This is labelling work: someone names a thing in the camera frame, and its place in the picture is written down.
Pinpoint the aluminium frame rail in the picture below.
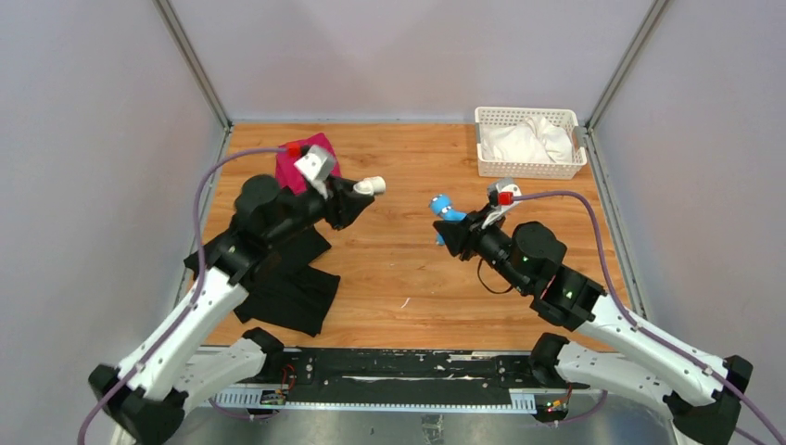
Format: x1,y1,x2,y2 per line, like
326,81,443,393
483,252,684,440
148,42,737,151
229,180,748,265
132,345,692,413

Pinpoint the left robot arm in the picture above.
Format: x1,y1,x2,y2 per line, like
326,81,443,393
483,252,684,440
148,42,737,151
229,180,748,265
88,175,387,444

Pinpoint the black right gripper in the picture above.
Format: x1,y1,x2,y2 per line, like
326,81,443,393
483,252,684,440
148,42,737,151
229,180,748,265
434,202,531,295

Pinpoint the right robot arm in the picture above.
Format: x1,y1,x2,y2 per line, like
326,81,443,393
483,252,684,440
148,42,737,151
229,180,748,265
433,208,753,444

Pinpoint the white cloth in basket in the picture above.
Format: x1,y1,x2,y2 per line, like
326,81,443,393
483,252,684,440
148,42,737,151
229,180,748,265
480,116,574,164

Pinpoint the black cloth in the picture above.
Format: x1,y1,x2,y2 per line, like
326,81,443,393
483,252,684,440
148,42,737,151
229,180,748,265
183,227,341,337

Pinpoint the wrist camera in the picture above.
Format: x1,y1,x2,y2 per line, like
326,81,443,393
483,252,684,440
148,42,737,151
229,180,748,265
294,146,337,199
481,177,523,229

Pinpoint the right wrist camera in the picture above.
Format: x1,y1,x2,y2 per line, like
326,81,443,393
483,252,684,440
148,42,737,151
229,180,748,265
481,177,523,229

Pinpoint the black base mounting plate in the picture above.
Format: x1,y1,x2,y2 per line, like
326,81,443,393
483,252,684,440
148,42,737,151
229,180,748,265
247,348,569,407

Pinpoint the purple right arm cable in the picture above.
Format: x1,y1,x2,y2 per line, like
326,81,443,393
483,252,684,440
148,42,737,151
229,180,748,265
513,190,786,445

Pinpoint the white plastic basket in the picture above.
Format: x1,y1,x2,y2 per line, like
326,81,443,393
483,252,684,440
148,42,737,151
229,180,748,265
475,106,588,180

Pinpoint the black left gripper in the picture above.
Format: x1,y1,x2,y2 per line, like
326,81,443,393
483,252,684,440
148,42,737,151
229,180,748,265
269,174,374,246

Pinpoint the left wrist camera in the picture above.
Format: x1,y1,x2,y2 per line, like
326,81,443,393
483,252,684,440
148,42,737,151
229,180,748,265
294,146,337,199

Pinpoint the blue water faucet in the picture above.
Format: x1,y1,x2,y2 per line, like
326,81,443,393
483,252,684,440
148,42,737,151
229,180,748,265
428,194,466,222

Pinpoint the magenta cloth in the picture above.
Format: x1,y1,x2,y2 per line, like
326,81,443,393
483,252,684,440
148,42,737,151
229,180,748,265
274,132,343,197

